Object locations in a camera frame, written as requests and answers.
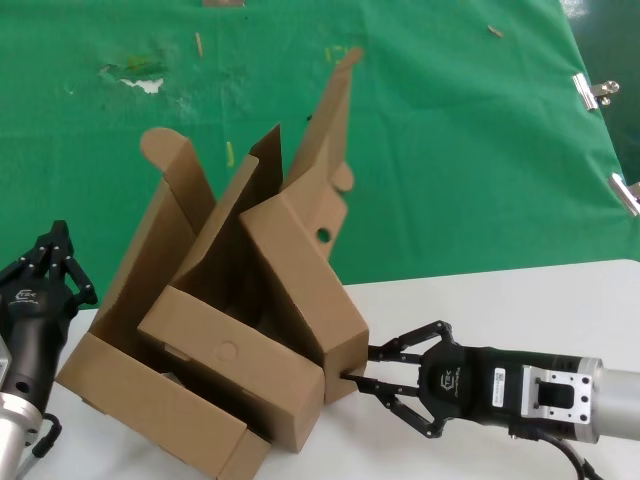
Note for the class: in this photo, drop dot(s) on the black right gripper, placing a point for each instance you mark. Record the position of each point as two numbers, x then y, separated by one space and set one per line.
475 385

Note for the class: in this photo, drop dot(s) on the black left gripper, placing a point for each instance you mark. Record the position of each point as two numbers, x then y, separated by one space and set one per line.
35 325

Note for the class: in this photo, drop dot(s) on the brown cardboard box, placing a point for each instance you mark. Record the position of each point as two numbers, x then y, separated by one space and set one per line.
300 260
150 405
250 365

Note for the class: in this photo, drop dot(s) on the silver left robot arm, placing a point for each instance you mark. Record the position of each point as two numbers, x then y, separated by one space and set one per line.
15 435

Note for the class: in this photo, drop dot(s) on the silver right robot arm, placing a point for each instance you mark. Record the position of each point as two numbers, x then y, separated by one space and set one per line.
622 405

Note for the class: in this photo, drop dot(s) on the green table cloth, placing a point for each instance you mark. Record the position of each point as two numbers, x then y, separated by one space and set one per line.
450 150

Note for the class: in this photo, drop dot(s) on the small wooden stick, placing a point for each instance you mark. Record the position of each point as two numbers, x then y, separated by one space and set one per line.
495 31
199 45

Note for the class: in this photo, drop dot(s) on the silver camera mount bracket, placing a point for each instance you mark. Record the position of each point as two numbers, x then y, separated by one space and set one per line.
555 400

